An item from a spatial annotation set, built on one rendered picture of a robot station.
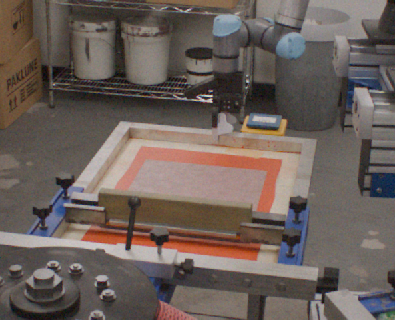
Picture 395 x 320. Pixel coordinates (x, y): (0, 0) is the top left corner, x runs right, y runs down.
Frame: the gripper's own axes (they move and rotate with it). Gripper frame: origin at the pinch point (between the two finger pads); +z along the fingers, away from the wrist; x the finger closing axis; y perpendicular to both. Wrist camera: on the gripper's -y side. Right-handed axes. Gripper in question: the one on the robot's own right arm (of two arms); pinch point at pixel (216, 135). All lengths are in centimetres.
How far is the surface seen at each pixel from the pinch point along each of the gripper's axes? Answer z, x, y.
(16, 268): -34, -138, -6
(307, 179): -0.9, -26.3, 28.4
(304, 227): -3, -57, 30
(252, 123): 1.1, 14.6, 8.7
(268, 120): 1.1, 18.6, 13.3
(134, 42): 54, 268, -93
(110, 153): -1.0, -22.3, -25.5
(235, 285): -3, -85, 18
